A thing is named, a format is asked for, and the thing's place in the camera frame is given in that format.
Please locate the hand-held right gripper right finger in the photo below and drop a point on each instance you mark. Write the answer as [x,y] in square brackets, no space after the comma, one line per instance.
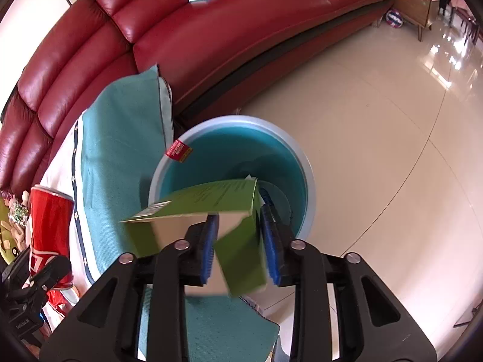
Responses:
[271,249]

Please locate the green printed cloth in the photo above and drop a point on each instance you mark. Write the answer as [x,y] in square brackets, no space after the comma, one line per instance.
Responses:
[9,237]

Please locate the green carton box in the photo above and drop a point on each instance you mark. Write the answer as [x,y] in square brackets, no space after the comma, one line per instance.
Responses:
[196,196]

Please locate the teal and white tablecloth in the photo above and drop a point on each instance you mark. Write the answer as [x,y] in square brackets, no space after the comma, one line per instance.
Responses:
[113,139]

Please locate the dark wooden chair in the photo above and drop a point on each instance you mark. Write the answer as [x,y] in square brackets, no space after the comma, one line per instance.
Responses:
[466,19]

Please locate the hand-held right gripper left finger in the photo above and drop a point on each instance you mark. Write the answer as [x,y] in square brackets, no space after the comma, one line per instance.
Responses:
[209,250]

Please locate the wooden cabinet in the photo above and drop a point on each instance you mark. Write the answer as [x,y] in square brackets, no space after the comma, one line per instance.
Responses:
[411,5]

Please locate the blue plastic bin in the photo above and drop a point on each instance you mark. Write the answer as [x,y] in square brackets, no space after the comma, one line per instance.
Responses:
[241,147]

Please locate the red soda can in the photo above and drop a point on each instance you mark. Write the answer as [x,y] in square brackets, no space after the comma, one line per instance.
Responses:
[49,215]

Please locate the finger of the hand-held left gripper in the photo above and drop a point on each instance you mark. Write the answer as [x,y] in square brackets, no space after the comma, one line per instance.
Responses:
[53,267]

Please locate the red label tag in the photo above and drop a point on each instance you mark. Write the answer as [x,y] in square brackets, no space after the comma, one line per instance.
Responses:
[177,151]

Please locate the patterned ball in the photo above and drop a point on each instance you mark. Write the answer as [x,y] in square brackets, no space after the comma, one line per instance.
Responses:
[394,19]

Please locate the red leather sofa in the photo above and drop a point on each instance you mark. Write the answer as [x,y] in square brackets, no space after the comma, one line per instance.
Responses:
[188,45]

